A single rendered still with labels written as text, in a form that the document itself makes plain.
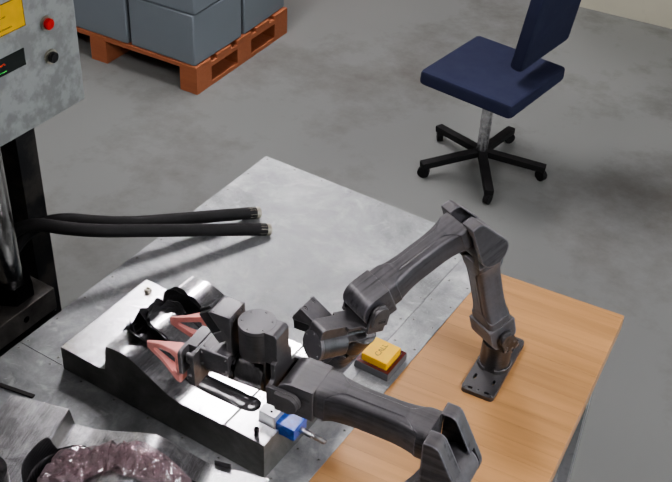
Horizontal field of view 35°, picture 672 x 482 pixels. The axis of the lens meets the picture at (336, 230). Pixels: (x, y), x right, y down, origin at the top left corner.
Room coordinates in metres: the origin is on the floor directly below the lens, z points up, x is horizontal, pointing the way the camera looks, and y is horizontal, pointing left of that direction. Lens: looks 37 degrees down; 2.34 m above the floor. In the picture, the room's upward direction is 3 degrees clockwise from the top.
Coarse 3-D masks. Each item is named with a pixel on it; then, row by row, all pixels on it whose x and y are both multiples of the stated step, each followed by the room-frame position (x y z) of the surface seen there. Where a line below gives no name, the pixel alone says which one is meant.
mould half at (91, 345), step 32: (160, 288) 1.73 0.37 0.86; (192, 288) 1.65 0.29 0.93; (96, 320) 1.62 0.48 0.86; (128, 320) 1.62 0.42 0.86; (160, 320) 1.54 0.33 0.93; (64, 352) 1.53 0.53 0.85; (96, 352) 1.52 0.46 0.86; (128, 352) 1.45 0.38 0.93; (96, 384) 1.49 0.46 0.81; (128, 384) 1.44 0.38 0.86; (160, 384) 1.41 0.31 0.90; (160, 416) 1.40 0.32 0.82; (192, 416) 1.36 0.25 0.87; (224, 416) 1.35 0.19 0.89; (256, 416) 1.35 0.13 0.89; (224, 448) 1.32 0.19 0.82; (256, 448) 1.29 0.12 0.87; (288, 448) 1.34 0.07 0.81
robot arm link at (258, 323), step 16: (240, 320) 1.16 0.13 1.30; (256, 320) 1.16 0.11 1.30; (272, 320) 1.16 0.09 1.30; (240, 336) 1.14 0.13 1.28; (256, 336) 1.13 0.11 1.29; (272, 336) 1.13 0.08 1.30; (288, 336) 1.15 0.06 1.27; (240, 352) 1.14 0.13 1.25; (256, 352) 1.13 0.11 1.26; (272, 352) 1.13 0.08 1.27; (288, 352) 1.15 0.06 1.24; (272, 368) 1.12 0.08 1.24; (288, 368) 1.15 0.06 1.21; (272, 384) 1.11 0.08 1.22; (272, 400) 1.10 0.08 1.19; (288, 400) 1.08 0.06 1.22
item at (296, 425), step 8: (264, 408) 1.34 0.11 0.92; (272, 408) 1.34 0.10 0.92; (264, 416) 1.33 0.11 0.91; (272, 416) 1.32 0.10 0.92; (280, 416) 1.34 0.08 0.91; (288, 416) 1.34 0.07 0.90; (296, 416) 1.34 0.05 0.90; (272, 424) 1.32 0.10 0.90; (280, 424) 1.32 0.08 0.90; (288, 424) 1.32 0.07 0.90; (296, 424) 1.32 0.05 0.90; (304, 424) 1.33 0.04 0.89; (280, 432) 1.32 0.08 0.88; (288, 432) 1.31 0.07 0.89; (296, 432) 1.31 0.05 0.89; (304, 432) 1.31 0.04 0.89; (312, 432) 1.31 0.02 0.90; (320, 440) 1.29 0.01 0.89
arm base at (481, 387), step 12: (492, 348) 1.58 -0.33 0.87; (516, 348) 1.65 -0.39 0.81; (480, 360) 1.60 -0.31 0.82; (492, 360) 1.58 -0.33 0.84; (504, 360) 1.58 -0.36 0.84; (480, 372) 1.58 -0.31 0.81; (492, 372) 1.58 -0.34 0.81; (504, 372) 1.58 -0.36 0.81; (468, 384) 1.54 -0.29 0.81; (480, 384) 1.54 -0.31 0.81; (480, 396) 1.51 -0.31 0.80; (492, 396) 1.51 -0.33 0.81
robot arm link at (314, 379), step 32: (288, 384) 1.10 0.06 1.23; (320, 384) 1.10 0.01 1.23; (352, 384) 1.10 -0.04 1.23; (320, 416) 1.08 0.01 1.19; (352, 416) 1.06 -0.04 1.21; (384, 416) 1.05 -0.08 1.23; (416, 416) 1.04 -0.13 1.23; (448, 416) 1.04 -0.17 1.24; (416, 448) 1.01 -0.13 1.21; (448, 448) 1.00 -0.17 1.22; (448, 480) 0.97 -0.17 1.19
